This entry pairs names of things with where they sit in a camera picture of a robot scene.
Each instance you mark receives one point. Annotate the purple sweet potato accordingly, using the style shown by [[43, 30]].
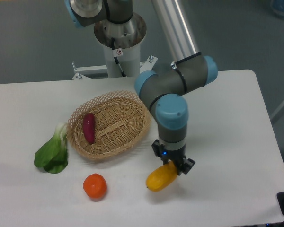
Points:
[[88, 127]]

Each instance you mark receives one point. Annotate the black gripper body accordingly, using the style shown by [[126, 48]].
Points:
[[174, 152]]

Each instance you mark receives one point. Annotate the green bok choy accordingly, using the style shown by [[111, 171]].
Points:
[[53, 155]]

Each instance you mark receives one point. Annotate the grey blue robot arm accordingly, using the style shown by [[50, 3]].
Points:
[[190, 70]]

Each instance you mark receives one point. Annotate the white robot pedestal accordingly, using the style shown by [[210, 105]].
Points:
[[121, 45]]

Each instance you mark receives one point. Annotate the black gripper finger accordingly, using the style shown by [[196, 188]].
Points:
[[184, 165], [159, 151]]

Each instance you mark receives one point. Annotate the orange tangerine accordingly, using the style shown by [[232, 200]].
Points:
[[95, 186]]

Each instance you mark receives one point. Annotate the woven wicker basket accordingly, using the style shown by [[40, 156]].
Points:
[[122, 120]]

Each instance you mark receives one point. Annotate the yellow mango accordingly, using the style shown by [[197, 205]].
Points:
[[162, 177]]

